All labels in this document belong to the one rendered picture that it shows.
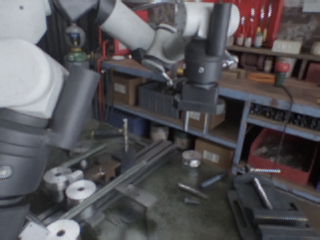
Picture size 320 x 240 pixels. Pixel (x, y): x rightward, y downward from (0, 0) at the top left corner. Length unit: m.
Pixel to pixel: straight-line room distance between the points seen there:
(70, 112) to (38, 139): 0.04
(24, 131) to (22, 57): 0.07
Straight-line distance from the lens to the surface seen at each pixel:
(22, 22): 0.61
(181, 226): 0.53
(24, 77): 0.27
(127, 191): 0.53
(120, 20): 0.71
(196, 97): 0.58
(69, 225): 0.42
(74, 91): 0.29
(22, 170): 0.30
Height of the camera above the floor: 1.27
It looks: 24 degrees down
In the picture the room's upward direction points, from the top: 3 degrees clockwise
